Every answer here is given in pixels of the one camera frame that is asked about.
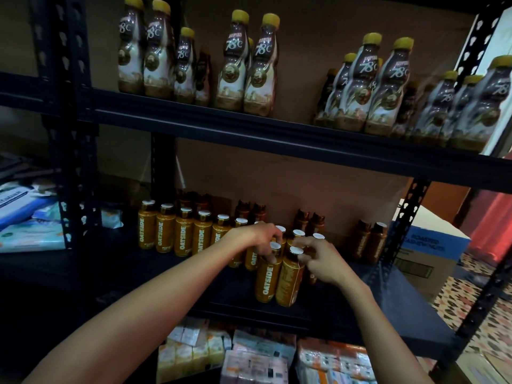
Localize person's left forearm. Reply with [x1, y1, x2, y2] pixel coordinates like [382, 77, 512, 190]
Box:
[24, 236, 249, 384]

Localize flat white packet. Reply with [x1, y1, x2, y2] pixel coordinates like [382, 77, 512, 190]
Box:
[232, 329, 297, 361]

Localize row of pale pink packets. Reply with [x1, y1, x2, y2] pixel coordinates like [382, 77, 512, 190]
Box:
[298, 337, 371, 358]

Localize row of wet wipe packs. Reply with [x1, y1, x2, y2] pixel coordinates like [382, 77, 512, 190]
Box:
[0, 151, 125, 254]

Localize Oatside bottle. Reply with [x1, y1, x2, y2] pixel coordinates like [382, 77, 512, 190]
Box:
[255, 241, 283, 304]
[276, 246, 306, 309]

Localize row of yellow-capped coffee bottles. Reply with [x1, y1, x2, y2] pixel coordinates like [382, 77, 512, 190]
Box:
[117, 0, 512, 153]

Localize person's left hand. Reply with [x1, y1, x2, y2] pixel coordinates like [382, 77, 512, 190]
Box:
[220, 222, 283, 257]

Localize red curtain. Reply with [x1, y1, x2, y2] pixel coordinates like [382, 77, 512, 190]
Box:
[468, 188, 512, 265]

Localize black metal shelf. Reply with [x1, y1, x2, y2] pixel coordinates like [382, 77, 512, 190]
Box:
[0, 0, 101, 384]
[32, 0, 512, 384]

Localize person's right forearm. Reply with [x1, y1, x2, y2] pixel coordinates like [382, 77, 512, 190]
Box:
[340, 276, 437, 384]

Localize brown wooden cabinet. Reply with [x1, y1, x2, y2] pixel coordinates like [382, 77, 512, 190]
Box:
[416, 180, 473, 225]

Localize stack of pink white boxes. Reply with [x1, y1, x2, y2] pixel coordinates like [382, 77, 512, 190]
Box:
[220, 349, 291, 384]

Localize blue white cashew carton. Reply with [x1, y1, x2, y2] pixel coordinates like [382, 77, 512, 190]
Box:
[394, 205, 471, 305]

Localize tissue packs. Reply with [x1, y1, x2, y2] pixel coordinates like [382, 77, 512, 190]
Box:
[156, 332, 227, 384]

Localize person's right hand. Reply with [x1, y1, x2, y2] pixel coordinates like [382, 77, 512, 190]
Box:
[292, 236, 361, 293]

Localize orange Oatside bottles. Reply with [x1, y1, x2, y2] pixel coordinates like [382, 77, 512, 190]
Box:
[138, 196, 389, 273]

